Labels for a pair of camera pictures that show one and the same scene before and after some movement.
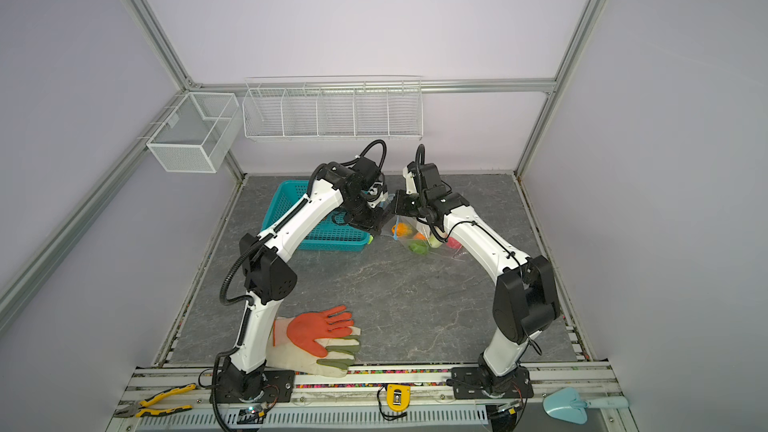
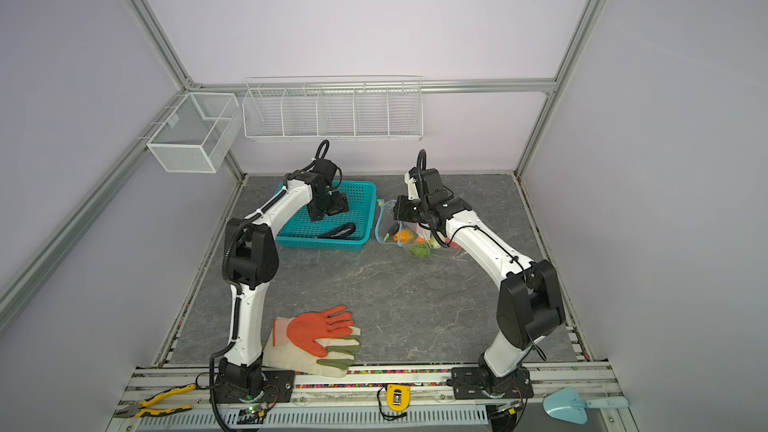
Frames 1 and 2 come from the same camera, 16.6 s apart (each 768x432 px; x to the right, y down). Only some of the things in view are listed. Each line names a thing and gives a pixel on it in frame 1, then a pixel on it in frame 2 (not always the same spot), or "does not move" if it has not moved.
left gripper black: [379, 213] -> [341, 206]
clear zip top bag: [414, 234] does not move
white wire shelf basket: [340, 107] does not move
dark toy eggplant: [377, 229] -> [393, 231]
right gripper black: [400, 202] does not move
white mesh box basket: [196, 134] does not move
